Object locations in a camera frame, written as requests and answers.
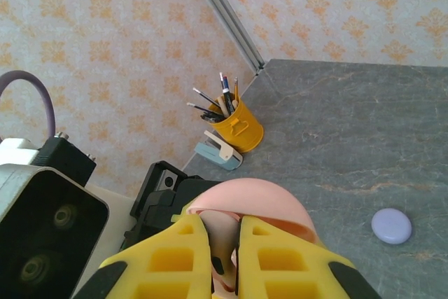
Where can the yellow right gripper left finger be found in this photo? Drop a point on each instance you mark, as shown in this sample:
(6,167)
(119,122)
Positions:
(168,271)

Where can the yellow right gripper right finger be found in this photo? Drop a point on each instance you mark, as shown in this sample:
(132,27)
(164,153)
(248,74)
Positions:
(280,271)

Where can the pink round earbud charging case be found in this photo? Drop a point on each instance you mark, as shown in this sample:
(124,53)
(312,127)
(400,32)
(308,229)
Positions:
(252,197)

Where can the purple round earbud charging case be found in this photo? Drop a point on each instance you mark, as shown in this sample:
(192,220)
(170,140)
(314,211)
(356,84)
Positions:
(392,225)

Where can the teal and beige eraser block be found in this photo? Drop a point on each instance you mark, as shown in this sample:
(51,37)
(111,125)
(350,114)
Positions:
(213,153)

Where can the black pencil silver end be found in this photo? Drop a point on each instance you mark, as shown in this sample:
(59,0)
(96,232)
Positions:
(208,101)
(201,109)

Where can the yellow metal pen cup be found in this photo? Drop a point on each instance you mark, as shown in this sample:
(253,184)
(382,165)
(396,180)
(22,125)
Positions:
(241,131)

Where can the beige wooden stick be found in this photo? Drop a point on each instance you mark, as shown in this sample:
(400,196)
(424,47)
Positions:
(223,105)

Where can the blue white capped pen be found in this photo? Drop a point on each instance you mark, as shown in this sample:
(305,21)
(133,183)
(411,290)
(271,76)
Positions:
(225,92)

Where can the yellow pencil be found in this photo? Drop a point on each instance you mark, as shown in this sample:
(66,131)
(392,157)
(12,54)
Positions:
(236,90)

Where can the aluminium frame post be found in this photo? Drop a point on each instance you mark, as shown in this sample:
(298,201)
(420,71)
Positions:
(224,8)

